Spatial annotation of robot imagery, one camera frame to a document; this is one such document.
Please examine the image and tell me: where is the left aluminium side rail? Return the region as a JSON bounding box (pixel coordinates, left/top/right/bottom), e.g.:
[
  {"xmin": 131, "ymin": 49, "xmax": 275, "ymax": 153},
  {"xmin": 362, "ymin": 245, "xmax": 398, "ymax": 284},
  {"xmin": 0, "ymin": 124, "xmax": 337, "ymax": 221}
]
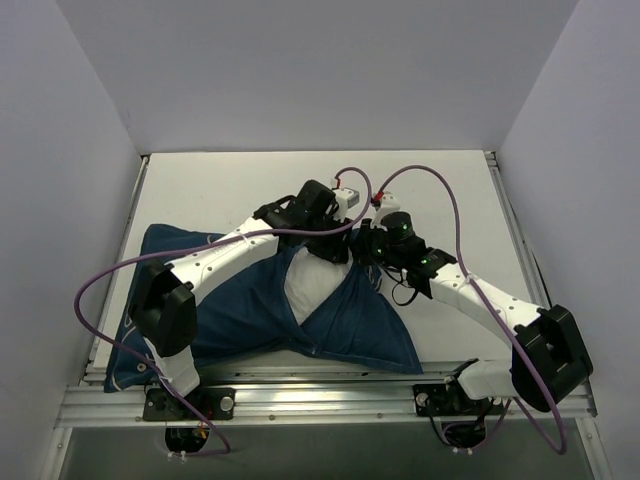
[{"xmin": 83, "ymin": 154, "xmax": 151, "ymax": 376}]

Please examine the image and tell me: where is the white pillow insert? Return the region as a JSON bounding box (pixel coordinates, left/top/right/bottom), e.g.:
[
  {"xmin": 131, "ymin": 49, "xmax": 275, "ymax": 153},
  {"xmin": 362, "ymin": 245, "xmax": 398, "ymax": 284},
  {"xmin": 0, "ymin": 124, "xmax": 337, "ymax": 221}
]
[{"xmin": 284, "ymin": 248, "xmax": 352, "ymax": 325}]

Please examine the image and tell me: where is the purple cable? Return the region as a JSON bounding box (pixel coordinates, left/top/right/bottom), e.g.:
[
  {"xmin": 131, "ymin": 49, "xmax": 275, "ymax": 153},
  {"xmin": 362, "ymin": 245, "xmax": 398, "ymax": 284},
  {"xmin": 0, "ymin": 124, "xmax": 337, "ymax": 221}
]
[
  {"xmin": 374, "ymin": 164, "xmax": 569, "ymax": 456},
  {"xmin": 73, "ymin": 166, "xmax": 376, "ymax": 459}
]

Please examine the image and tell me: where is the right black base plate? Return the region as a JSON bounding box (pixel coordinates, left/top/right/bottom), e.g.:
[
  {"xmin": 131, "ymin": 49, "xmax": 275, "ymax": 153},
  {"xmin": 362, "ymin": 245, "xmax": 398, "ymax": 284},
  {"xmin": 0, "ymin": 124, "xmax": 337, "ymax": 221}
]
[{"xmin": 412, "ymin": 383, "xmax": 469, "ymax": 416}]

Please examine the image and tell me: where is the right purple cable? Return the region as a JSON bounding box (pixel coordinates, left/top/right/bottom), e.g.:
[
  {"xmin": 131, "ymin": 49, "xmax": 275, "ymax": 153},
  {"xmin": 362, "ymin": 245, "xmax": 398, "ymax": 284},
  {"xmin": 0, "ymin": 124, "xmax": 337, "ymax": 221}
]
[{"xmin": 374, "ymin": 164, "xmax": 569, "ymax": 456}]

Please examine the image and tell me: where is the aluminium front rail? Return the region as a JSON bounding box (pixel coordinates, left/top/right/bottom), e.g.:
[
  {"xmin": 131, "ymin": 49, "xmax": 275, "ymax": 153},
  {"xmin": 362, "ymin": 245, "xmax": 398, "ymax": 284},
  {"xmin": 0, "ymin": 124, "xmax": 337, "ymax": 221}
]
[{"xmin": 53, "ymin": 362, "xmax": 596, "ymax": 429}]

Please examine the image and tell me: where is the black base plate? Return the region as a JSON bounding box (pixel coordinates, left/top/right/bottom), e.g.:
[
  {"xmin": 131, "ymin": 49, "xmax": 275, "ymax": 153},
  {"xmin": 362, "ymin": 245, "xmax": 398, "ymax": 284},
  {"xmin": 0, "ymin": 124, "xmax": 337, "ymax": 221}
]
[
  {"xmin": 412, "ymin": 383, "xmax": 469, "ymax": 416},
  {"xmin": 142, "ymin": 387, "xmax": 236, "ymax": 422}
]

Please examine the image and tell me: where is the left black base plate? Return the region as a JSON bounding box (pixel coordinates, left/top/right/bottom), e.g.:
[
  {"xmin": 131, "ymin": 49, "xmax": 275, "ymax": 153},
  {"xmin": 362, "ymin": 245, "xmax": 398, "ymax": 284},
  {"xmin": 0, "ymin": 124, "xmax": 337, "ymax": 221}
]
[{"xmin": 142, "ymin": 387, "xmax": 236, "ymax": 422}]

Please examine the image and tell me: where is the blue patterned pillowcase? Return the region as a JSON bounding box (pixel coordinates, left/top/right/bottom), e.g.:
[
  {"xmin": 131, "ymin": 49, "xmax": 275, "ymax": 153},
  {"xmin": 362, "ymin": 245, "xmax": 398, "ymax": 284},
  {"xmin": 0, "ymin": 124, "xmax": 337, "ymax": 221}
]
[{"xmin": 103, "ymin": 222, "xmax": 425, "ymax": 396}]

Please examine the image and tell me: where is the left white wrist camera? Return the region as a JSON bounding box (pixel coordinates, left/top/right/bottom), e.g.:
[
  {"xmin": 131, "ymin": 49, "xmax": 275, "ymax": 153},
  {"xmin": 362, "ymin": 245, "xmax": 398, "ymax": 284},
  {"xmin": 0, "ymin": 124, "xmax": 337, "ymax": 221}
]
[{"xmin": 329, "ymin": 187, "xmax": 360, "ymax": 222}]

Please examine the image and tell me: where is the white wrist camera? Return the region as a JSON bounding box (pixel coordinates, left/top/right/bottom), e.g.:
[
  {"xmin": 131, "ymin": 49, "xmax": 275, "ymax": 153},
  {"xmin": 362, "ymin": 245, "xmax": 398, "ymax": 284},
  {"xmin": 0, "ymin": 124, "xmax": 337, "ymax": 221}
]
[
  {"xmin": 371, "ymin": 191, "xmax": 401, "ymax": 227},
  {"xmin": 329, "ymin": 187, "xmax": 360, "ymax": 222}
]

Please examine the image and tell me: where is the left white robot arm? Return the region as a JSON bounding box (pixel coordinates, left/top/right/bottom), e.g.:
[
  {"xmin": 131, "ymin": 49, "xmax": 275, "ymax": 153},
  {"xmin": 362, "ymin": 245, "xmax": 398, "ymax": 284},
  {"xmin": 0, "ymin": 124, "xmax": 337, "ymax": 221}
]
[{"xmin": 128, "ymin": 180, "xmax": 359, "ymax": 419}]

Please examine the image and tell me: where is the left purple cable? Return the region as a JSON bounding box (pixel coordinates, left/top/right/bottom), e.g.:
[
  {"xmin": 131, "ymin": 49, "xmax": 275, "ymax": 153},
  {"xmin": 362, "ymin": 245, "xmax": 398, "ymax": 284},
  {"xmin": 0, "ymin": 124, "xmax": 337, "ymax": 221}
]
[{"xmin": 73, "ymin": 166, "xmax": 376, "ymax": 459}]

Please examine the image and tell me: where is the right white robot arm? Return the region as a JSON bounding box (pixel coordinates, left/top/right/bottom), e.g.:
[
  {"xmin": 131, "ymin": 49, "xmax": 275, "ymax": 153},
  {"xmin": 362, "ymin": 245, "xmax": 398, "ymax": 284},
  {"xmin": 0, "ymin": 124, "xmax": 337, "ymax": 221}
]
[{"xmin": 353, "ymin": 211, "xmax": 593, "ymax": 413}]

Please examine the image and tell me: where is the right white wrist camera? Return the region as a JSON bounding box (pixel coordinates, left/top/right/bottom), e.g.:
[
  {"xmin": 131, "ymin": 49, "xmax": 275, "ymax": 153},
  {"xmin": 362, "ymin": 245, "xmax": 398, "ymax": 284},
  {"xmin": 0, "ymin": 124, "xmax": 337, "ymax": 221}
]
[{"xmin": 371, "ymin": 191, "xmax": 401, "ymax": 227}]

